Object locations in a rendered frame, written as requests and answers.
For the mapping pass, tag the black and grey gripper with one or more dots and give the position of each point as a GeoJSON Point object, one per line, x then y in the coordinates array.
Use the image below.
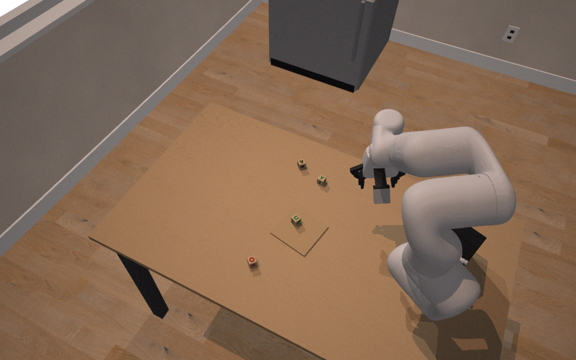
{"type": "Point", "coordinates": [366, 170]}

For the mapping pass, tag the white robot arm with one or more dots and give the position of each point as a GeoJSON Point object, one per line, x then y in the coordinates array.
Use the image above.
{"type": "Point", "coordinates": [429, 267]}

